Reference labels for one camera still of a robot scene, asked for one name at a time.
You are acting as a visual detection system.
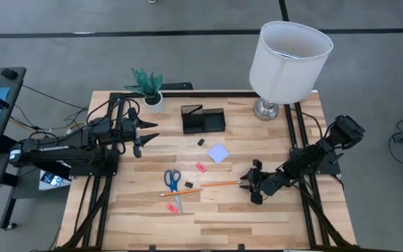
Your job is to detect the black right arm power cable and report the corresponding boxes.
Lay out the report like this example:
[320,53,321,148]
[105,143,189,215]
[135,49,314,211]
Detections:
[290,107,325,139]

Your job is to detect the table lamp white shade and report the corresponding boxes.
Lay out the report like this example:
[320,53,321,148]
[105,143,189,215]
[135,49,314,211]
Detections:
[248,20,334,122]

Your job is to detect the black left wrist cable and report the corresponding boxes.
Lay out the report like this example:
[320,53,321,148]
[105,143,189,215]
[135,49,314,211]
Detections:
[87,97,141,141]

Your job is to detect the black box behind table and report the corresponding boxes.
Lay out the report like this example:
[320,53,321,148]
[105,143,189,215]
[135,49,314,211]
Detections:
[160,82,195,91]

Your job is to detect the black aluminium table frame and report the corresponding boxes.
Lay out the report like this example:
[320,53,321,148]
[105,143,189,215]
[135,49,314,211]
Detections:
[59,91,355,252]

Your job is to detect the black mesh desk organizer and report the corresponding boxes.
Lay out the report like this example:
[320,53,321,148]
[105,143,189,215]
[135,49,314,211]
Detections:
[181,104,226,135]

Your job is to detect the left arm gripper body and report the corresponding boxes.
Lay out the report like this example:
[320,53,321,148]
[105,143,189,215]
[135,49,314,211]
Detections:
[119,107,143,159]

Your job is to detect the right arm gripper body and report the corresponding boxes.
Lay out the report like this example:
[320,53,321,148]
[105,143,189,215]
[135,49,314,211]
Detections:
[249,159,280,205]

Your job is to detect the pale lavender sticky note pad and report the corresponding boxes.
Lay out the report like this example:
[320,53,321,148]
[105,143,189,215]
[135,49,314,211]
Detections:
[207,143,231,165]

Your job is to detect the grey side desk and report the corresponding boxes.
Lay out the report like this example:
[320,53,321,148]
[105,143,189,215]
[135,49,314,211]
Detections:
[0,66,27,232]

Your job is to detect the blue handled scissors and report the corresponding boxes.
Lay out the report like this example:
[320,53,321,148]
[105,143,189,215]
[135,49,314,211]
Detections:
[163,169,184,214]

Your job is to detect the black computer mouse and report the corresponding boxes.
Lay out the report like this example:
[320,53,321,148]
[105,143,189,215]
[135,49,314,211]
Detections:
[1,68,19,80]

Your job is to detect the green plant white pot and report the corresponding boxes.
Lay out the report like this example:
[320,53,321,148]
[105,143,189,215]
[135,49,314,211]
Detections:
[124,66,166,113]

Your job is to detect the orange pencil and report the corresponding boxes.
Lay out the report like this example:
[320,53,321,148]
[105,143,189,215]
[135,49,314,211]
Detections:
[159,188,204,197]
[199,180,243,188]

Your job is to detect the white box under table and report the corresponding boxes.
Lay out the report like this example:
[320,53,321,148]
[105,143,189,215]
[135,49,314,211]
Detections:
[39,169,73,192]

